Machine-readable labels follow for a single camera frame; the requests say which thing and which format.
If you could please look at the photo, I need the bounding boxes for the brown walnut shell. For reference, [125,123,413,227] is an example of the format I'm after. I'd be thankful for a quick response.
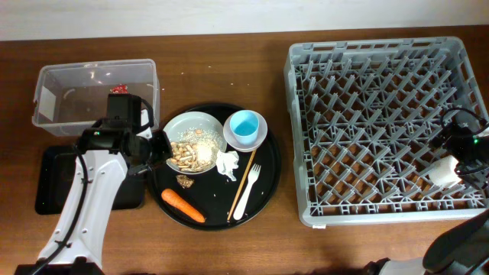
[176,174,195,189]

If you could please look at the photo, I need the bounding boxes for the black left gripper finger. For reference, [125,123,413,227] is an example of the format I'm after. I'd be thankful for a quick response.
[128,163,151,176]
[151,130,173,163]

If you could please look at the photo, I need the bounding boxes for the light blue cup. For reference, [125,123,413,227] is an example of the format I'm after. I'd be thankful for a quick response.
[229,110,260,145]

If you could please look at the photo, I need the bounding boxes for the round black serving tray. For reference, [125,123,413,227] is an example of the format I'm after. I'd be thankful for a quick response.
[146,102,283,231]

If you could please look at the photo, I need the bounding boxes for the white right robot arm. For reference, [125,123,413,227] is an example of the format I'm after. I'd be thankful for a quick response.
[361,107,488,275]

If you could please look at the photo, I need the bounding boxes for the white tissue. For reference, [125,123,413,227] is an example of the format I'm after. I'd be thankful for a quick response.
[215,151,239,181]

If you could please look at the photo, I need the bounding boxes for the wooden chopstick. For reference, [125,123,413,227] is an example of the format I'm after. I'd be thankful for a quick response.
[226,149,257,222]

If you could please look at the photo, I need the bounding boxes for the clear plastic waste bin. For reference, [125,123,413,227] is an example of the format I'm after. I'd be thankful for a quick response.
[32,59,160,137]

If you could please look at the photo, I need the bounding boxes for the orange carrot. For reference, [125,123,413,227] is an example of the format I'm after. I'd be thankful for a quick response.
[161,189,206,223]

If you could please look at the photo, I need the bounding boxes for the red Apollo snack wrapper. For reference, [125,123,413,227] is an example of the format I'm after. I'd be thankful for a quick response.
[110,85,128,94]

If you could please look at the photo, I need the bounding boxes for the white plastic fork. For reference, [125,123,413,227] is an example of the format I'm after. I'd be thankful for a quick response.
[233,164,261,221]

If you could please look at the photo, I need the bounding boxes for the black rectangular waste tray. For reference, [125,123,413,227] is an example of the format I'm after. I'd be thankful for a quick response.
[34,146,147,215]

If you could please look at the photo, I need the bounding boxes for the pile of rice and nutshells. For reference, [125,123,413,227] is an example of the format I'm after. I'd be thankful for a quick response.
[167,128,225,174]

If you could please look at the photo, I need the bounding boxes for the grey dishwasher rack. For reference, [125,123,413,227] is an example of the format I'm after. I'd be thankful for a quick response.
[283,37,488,228]

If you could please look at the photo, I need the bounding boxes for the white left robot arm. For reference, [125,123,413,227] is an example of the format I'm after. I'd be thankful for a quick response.
[15,94,172,274]

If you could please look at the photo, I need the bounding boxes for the white label on bin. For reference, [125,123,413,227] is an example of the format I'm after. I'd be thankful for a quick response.
[38,86,57,121]

